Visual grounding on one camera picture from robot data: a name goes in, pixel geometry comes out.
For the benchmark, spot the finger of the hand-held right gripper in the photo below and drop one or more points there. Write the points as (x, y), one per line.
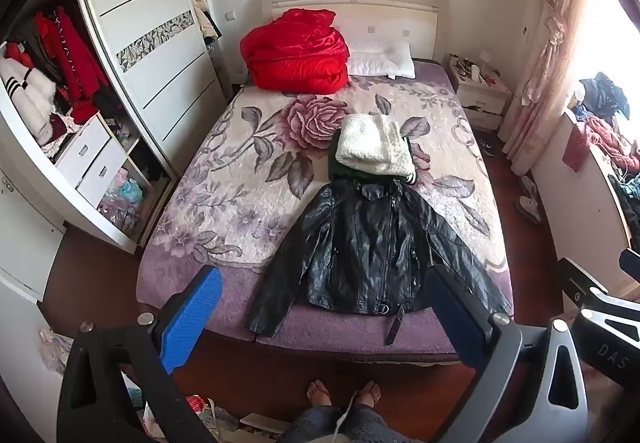
(631, 262)
(597, 308)

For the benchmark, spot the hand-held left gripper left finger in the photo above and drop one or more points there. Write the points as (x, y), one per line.
(192, 318)

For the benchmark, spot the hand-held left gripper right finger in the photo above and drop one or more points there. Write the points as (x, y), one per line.
(457, 318)

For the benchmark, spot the black leather jacket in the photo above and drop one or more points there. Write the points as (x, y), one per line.
(370, 248)

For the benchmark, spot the pastel folded clothes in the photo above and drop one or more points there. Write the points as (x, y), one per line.
(125, 198)

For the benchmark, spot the pile of mixed clothes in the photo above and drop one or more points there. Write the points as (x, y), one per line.
(607, 113)

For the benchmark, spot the hanging beige clothes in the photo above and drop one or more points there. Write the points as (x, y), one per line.
(200, 3)

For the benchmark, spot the white dresser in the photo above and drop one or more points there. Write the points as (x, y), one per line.
(565, 208)

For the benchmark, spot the plastic bags pile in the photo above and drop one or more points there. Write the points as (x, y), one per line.
(225, 423)

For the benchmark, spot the white slippers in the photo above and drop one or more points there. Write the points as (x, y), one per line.
(530, 203)

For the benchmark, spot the person's right leg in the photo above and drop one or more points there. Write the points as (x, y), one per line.
(367, 410)

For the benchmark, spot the floral plush blanket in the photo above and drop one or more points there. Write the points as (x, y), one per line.
(240, 183)

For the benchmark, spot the person's feet and legs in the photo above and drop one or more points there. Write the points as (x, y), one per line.
(320, 415)

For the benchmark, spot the white drawer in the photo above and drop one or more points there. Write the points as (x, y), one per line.
(82, 145)
(102, 170)

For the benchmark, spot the dark shoes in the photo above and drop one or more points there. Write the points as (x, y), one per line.
(485, 144)

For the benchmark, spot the white fluffy folded garment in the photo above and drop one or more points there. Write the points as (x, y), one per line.
(372, 145)

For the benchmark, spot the green striped sweater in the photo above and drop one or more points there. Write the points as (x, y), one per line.
(336, 168)

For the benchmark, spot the white nightstand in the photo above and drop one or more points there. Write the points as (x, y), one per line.
(482, 98)

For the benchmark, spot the white wardrobe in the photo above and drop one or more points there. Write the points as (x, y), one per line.
(30, 163)

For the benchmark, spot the pink patterned curtain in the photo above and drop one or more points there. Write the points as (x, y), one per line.
(545, 48)

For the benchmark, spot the pile of small toiletries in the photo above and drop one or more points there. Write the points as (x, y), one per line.
(472, 70)

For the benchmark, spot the white pillow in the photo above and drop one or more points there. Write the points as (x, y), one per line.
(382, 58)

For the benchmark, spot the white fur garment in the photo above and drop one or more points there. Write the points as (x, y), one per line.
(27, 98)

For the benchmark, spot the white sliding wardrobe door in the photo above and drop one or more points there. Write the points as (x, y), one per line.
(150, 38)

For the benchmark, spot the red quilt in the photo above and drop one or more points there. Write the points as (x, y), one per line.
(295, 50)

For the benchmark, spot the red coat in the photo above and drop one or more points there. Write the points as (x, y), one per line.
(70, 58)

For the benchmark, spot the white bed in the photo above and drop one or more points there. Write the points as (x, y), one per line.
(400, 13)

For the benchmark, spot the wall switch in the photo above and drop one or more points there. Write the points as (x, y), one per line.
(230, 15)

